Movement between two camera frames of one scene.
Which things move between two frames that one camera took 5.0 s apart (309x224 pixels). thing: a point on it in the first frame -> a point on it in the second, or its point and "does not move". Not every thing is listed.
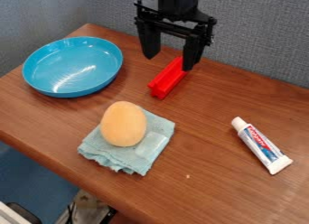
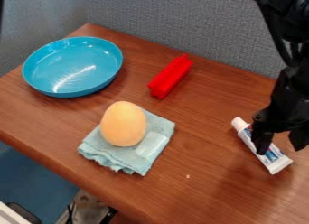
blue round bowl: (71, 66) does not move
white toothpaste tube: (273, 159) does not move
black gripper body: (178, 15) -> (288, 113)
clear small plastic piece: (152, 144) does not move
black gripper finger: (150, 36) -> (263, 134)
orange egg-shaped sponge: (124, 124) does not move
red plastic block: (168, 79) does not move
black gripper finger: (193, 49) -> (299, 138)
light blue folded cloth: (136, 159) does not move
